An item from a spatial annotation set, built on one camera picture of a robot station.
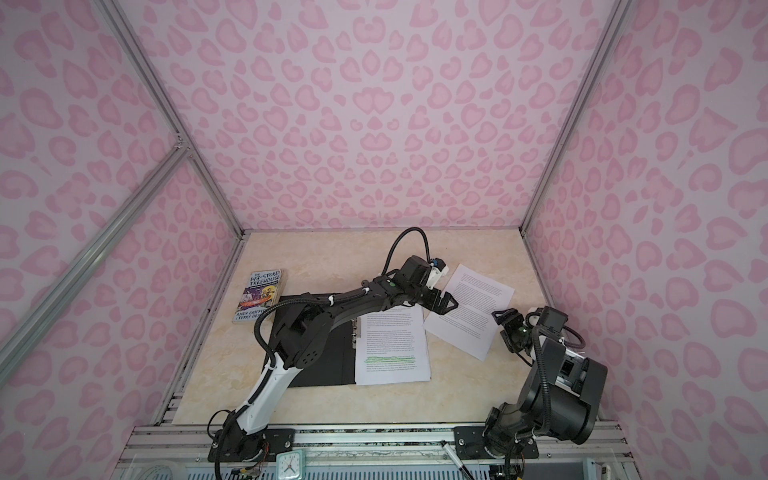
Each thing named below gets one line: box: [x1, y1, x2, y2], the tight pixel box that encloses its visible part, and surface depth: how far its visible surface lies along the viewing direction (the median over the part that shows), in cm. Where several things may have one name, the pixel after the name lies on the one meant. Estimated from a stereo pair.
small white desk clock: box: [276, 449, 306, 480], surface depth 70 cm
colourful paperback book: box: [232, 269, 285, 323], surface depth 101 cm
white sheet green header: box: [355, 304, 431, 386], surface depth 90 cm
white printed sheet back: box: [423, 264, 515, 361], surface depth 97 cm
